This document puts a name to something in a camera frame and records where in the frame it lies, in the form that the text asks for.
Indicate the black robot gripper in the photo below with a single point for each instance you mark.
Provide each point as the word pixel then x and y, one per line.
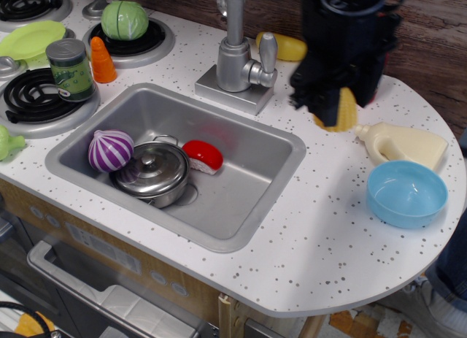
pixel 348 42

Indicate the yellow toy corn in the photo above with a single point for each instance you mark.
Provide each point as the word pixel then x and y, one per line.
pixel 347 115

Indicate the light blue plastic bowl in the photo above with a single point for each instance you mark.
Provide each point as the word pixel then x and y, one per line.
pixel 405 194

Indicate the red toy ketchup bottle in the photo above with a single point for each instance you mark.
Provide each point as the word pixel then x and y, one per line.
pixel 374 95

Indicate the cream toy detergent bottle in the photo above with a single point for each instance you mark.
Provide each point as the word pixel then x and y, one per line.
pixel 385 142

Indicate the yellow toy mustard bottle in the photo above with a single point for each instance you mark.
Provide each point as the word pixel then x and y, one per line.
pixel 288 48

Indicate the grey toy sink basin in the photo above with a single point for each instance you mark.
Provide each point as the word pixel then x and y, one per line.
pixel 204 173

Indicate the silver toy faucet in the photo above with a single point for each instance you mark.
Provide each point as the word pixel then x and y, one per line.
pixel 237 80

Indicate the red toy cheese wedge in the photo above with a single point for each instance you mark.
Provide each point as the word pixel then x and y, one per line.
pixel 203 156

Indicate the steel pot with lid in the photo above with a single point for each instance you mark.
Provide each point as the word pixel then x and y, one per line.
pixel 157 172

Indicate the blue jeans leg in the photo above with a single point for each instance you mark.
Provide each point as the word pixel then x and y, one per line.
pixel 447 274

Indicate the green toy cabbage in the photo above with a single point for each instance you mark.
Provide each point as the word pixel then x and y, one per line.
pixel 124 20

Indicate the purple striped toy onion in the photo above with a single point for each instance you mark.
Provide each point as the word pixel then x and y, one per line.
pixel 110 150

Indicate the person's shoe and sock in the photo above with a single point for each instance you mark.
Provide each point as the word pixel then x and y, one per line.
pixel 434 315

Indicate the orange toy carrot tip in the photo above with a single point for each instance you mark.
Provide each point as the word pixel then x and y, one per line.
pixel 102 66

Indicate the silver stove knob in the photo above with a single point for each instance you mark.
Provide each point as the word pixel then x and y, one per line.
pixel 94 10
pixel 10 68

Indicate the green toy pea can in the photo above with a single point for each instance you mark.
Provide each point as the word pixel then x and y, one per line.
pixel 70 69

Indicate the front left black burner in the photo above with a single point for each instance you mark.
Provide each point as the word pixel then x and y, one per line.
pixel 31 106

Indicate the grey toy oven door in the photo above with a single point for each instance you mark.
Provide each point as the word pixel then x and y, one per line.
pixel 104 303

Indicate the light green plastic plate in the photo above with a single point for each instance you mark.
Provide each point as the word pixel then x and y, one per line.
pixel 28 43

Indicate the back left black burner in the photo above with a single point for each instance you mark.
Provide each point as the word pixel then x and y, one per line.
pixel 23 10

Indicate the light green toy vegetable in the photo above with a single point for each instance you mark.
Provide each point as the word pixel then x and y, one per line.
pixel 9 143

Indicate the yellow toy food piece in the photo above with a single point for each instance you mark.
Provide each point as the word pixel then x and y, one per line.
pixel 29 327

